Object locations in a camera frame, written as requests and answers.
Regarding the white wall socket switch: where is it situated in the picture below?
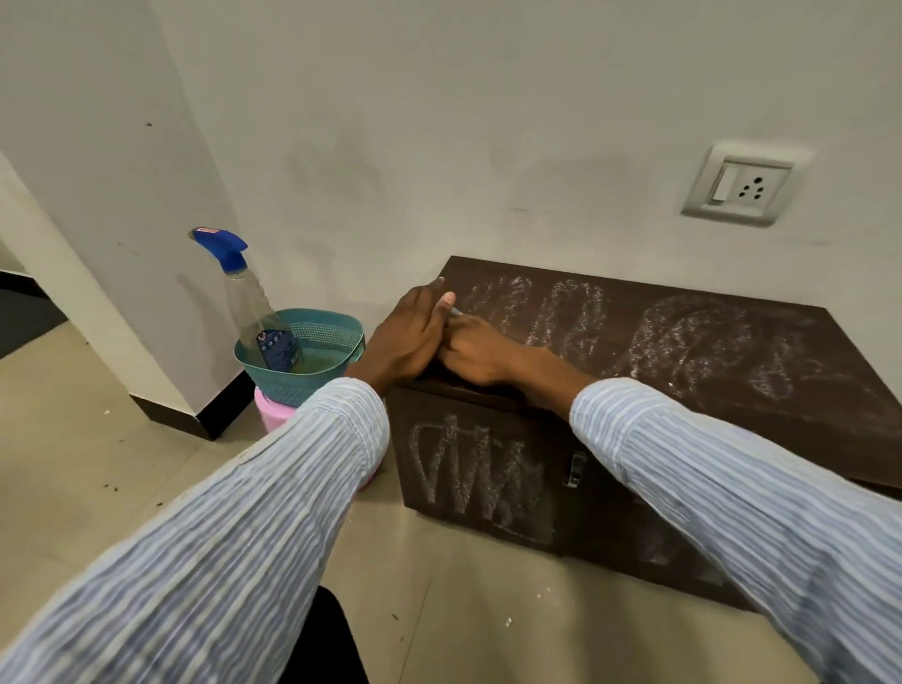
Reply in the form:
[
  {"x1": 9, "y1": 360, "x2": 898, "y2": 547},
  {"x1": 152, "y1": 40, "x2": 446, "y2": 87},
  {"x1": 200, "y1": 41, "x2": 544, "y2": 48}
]
[{"x1": 680, "y1": 141, "x2": 813, "y2": 228}]

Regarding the brown metal trunk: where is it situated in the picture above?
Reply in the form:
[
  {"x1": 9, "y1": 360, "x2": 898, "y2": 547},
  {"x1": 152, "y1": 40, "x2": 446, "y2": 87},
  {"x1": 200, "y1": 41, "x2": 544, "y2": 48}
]
[{"x1": 384, "y1": 255, "x2": 902, "y2": 614}]

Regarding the person's left forearm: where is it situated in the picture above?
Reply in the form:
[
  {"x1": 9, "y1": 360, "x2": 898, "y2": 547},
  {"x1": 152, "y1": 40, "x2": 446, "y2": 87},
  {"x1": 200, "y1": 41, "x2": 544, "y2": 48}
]
[{"x1": 0, "y1": 366, "x2": 392, "y2": 684}]

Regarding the pink plastic stool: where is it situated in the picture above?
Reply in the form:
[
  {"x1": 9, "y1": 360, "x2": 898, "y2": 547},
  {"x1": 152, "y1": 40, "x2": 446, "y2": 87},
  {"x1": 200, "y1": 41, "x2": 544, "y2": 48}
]
[{"x1": 253, "y1": 386, "x2": 386, "y2": 492}]

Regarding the person's right forearm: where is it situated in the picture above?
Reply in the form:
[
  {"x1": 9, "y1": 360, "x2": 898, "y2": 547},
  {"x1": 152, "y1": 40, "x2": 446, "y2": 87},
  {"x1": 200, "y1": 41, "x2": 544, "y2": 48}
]
[{"x1": 518, "y1": 345, "x2": 902, "y2": 684}]

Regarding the person's dark trouser leg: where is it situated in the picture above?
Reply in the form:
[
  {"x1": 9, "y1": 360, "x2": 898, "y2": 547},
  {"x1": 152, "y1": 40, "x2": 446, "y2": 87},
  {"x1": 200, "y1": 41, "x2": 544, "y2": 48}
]
[{"x1": 278, "y1": 585, "x2": 372, "y2": 684}]

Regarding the teal plastic basket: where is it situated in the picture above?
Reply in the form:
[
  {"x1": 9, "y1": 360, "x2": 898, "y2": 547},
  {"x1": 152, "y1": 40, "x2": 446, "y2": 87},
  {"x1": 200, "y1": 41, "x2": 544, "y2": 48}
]
[{"x1": 233, "y1": 309, "x2": 366, "y2": 409}]

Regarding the person's left hand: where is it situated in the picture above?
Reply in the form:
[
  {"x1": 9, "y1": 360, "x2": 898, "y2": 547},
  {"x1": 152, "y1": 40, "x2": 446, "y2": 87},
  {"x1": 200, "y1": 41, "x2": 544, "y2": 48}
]
[{"x1": 344, "y1": 277, "x2": 456, "y2": 396}]

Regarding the clear spray bottle blue nozzle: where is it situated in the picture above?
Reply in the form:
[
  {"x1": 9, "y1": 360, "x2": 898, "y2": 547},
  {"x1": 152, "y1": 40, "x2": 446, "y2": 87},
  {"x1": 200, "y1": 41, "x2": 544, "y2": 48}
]
[{"x1": 189, "y1": 226, "x2": 304, "y2": 373}]

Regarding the person's right hand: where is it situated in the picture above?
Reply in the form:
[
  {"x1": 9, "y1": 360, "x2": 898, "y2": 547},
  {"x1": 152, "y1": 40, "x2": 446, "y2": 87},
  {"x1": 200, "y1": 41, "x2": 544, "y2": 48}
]
[{"x1": 440, "y1": 313, "x2": 541, "y2": 389}]

